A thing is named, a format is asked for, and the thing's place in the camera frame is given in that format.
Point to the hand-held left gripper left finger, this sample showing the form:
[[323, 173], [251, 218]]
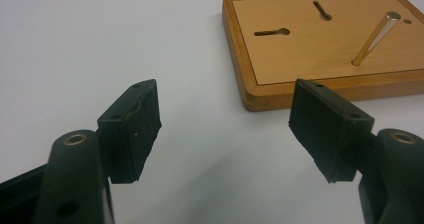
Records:
[[131, 130]]

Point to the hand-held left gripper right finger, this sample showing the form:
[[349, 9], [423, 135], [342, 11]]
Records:
[[328, 130]]

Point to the metal stand peg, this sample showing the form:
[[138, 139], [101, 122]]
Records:
[[376, 37]]

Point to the brown wooden box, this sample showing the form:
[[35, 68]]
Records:
[[300, 50]]

